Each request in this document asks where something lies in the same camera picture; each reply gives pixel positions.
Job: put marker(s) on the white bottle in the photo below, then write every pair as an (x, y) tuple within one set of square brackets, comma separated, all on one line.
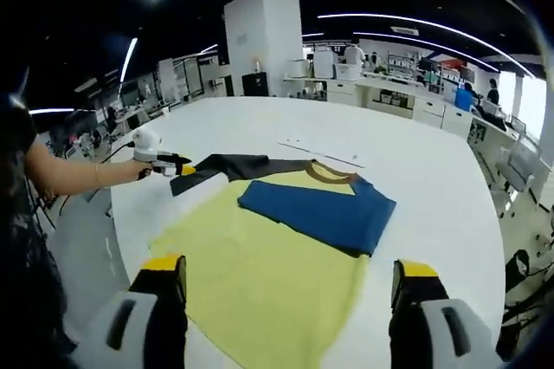
[(258, 65)]

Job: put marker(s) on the yellow long-sleeve garment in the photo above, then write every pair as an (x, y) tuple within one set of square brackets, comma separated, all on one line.
[(268, 265)]

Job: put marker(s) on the ceiling air vent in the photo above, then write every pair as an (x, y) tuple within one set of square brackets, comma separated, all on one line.
[(405, 30)]

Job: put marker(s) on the white office chair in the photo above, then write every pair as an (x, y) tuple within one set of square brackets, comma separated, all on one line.
[(519, 165)]

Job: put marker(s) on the black cabinet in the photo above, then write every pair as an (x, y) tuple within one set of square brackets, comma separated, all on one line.
[(254, 84)]

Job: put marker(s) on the white storage box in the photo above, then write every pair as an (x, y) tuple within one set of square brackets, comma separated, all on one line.
[(347, 72)]

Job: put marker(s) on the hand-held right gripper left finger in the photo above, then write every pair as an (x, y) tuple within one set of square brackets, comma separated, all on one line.
[(147, 325)]

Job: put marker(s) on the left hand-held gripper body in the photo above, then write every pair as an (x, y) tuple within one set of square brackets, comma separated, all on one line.
[(145, 144)]

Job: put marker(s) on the person's left hand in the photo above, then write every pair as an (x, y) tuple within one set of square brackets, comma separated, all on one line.
[(139, 169)]

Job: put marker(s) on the black bag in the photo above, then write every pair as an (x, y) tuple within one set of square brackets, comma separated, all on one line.
[(517, 271)]

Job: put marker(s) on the tall white appliance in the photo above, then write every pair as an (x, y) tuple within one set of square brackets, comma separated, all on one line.
[(323, 63)]

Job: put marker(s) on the long curved ceiling light strip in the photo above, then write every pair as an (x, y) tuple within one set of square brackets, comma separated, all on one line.
[(433, 24)]

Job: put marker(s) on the long white counter with drawers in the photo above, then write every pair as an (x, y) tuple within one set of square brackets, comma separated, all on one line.
[(428, 111)]

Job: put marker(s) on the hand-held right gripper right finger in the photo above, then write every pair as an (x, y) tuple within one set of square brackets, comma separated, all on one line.
[(415, 334)]

